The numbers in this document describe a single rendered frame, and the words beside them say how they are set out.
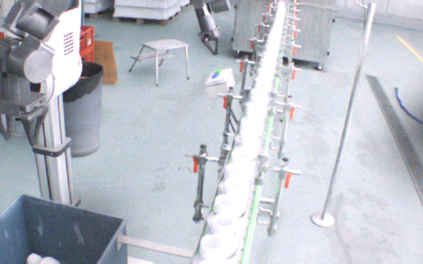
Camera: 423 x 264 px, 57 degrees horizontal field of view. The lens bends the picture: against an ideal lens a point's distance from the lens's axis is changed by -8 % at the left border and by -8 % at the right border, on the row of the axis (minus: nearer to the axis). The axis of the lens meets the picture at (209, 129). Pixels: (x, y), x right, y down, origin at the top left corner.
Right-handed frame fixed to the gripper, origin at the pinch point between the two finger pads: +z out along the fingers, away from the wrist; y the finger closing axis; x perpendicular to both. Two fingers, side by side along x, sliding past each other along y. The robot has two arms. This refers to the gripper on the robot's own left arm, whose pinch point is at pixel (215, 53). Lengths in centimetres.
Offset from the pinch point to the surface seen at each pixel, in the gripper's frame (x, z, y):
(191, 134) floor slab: 80, 98, 160
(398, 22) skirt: -257, 216, 957
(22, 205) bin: 44, 12, -75
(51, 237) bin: 40, 24, -75
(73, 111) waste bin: 134, 35, 90
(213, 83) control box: 1.1, 8.9, -10.2
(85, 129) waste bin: 133, 52, 96
